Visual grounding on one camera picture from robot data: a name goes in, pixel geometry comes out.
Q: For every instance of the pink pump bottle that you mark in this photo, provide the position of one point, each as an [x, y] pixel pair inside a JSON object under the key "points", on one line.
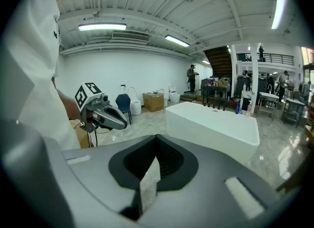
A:
{"points": [[249, 109]]}

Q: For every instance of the marble patterned cabinet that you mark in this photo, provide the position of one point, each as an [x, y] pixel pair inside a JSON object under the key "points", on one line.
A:
{"points": [[245, 99]]}

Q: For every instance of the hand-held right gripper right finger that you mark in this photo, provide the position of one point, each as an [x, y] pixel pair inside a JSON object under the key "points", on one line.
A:
{"points": [[208, 197]]}

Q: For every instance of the small brown cardboard box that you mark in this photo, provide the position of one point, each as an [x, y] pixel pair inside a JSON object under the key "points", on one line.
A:
{"points": [[81, 136]]}

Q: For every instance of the person's left forearm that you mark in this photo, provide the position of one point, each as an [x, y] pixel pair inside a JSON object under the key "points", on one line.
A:
{"points": [[67, 104]]}

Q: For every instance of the dark wooden platform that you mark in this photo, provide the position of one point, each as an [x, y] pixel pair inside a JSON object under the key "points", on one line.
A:
{"points": [[190, 98]]}

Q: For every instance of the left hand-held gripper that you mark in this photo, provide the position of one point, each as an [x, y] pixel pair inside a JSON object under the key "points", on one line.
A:
{"points": [[87, 94]]}

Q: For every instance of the ceiling air vent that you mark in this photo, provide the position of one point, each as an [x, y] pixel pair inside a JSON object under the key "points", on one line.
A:
{"points": [[130, 37]]}

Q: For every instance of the metal frame table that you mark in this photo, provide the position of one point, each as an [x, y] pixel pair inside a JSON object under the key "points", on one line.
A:
{"points": [[268, 96]]}

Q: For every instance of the person's left hand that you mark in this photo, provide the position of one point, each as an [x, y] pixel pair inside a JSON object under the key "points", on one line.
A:
{"points": [[87, 117]]}

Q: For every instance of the black balcony railing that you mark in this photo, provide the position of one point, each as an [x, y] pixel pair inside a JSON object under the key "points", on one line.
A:
{"points": [[277, 58]]}

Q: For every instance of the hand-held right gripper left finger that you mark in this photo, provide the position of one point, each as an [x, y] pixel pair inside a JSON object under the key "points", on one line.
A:
{"points": [[98, 173]]}

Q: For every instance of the dark frame table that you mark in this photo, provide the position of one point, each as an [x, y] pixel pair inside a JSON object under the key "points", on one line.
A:
{"points": [[294, 103]]}

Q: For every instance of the blue chair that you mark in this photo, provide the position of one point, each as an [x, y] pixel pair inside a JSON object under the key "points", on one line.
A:
{"points": [[123, 104]]}

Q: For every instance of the white bathtub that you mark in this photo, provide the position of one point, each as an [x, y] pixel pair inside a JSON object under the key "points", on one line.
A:
{"points": [[211, 123]]}

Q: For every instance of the white pillar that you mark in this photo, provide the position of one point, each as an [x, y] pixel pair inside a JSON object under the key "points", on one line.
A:
{"points": [[254, 74]]}

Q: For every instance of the long ceiling light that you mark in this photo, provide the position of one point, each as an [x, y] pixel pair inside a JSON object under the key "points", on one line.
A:
{"points": [[176, 40], [101, 27], [279, 10]]}

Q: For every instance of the person's white shirt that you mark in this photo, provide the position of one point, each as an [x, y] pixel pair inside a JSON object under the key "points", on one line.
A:
{"points": [[32, 62]]}

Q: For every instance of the brown wooden staircase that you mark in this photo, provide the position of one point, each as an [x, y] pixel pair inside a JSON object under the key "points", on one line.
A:
{"points": [[219, 60]]}

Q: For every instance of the blue shampoo bottle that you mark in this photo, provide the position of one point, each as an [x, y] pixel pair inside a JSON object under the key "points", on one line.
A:
{"points": [[237, 109]]}

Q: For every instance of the black dining table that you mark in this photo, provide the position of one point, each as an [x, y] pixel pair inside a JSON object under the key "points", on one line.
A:
{"points": [[214, 90]]}

